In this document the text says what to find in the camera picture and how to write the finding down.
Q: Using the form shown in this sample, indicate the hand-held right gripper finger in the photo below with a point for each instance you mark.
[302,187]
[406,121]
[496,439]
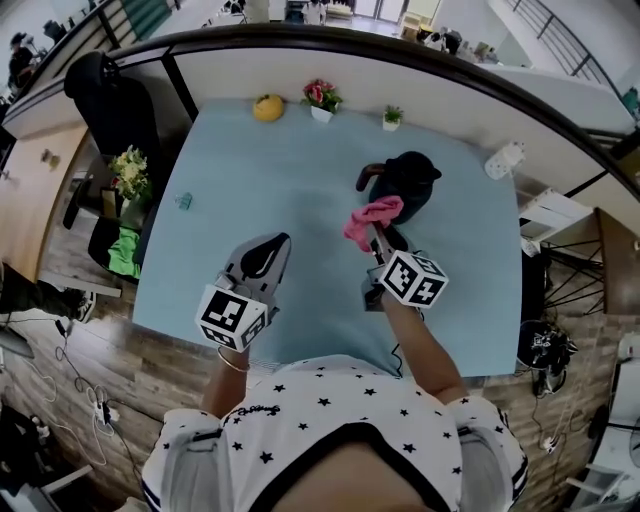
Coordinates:
[397,241]
[380,245]

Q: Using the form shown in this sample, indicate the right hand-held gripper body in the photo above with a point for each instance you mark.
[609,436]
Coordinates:
[412,277]

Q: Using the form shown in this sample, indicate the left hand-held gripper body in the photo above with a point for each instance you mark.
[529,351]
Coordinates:
[222,315]

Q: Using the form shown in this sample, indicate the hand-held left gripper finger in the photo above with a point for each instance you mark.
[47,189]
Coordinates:
[235,256]
[280,270]

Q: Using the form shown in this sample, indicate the pink cloth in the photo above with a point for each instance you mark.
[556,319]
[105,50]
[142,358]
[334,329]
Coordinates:
[370,217]

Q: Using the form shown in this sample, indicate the black kettle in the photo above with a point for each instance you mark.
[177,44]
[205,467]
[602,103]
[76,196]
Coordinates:
[405,175]

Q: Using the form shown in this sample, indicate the person's right forearm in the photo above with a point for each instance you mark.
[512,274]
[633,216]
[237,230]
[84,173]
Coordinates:
[425,350]

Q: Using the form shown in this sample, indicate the person's left forearm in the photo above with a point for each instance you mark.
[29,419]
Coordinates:
[225,390]

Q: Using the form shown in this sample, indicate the green cloth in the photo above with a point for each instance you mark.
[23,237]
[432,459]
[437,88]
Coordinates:
[125,252]

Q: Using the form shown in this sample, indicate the gold bangle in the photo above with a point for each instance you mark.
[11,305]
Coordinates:
[235,367]

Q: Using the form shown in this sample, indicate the small teal clip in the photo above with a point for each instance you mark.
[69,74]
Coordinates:
[185,200]

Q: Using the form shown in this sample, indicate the light blue table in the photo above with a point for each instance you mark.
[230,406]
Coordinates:
[250,165]

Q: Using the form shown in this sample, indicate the spotted white garment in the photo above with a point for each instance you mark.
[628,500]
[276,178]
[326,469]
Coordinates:
[530,247]

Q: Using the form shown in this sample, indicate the black bag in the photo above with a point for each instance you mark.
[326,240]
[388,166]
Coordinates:
[535,290]

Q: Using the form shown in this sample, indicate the small green plant white pot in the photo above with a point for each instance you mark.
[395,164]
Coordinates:
[392,117]

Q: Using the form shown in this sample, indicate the white spotted bottle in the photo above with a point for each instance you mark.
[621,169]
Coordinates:
[502,162]

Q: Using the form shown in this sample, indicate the black round basket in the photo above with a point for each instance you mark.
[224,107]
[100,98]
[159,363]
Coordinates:
[525,345]

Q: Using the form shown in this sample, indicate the white star-print shirt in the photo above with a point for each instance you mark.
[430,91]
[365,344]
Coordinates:
[320,405]

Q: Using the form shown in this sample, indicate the yellow white flower bouquet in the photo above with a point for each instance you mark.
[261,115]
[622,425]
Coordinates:
[130,170]

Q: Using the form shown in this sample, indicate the white power strip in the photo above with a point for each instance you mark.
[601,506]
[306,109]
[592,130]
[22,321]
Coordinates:
[106,412]
[552,445]

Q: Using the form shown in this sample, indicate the yellow pumpkin ornament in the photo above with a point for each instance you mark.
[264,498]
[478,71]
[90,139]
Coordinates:
[268,107]

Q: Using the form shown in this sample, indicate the white chair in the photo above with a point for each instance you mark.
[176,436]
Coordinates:
[555,212]

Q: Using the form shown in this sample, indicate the pink flowers in white pot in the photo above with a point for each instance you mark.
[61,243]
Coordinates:
[320,95]

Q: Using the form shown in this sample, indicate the black office chair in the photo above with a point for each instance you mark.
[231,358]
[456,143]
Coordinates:
[115,105]

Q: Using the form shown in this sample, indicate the wooden side table black legs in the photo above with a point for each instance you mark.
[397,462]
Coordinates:
[617,260]

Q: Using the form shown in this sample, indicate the small desk ornament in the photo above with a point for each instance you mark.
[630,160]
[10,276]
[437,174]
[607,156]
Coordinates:
[51,159]

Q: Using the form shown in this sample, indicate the light wooden desk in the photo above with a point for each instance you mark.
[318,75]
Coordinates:
[35,200]

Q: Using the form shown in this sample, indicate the black curved handrail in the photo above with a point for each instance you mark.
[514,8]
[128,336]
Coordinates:
[300,34]

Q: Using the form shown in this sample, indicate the teal slatted panel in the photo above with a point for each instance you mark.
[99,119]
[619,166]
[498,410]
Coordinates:
[147,20]

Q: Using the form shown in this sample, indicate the grey stair railing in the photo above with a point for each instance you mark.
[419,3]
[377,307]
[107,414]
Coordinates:
[575,45]

